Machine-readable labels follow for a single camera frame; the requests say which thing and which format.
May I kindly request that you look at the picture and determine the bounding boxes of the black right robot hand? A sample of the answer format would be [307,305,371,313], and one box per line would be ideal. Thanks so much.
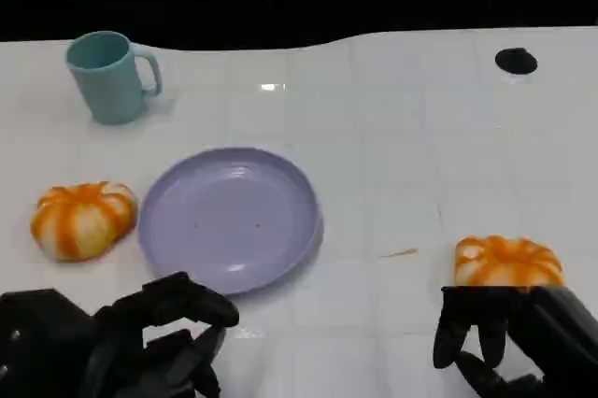
[433,284,598,398]

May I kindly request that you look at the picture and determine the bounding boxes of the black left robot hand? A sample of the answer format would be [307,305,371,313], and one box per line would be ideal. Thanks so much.
[0,271,240,398]

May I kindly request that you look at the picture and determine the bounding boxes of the orange and white bread roll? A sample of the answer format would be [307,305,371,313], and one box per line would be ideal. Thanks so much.
[453,235,565,288]
[30,181,139,263]

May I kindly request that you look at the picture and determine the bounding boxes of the lilac plate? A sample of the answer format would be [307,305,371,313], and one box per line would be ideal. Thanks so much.
[137,147,325,296]

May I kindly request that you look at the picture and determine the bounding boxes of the pale green mug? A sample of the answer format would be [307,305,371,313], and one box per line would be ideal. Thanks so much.
[64,31,164,126]

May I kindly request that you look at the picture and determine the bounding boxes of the black round table grommet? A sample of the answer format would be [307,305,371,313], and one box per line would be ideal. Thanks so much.
[494,47,538,75]

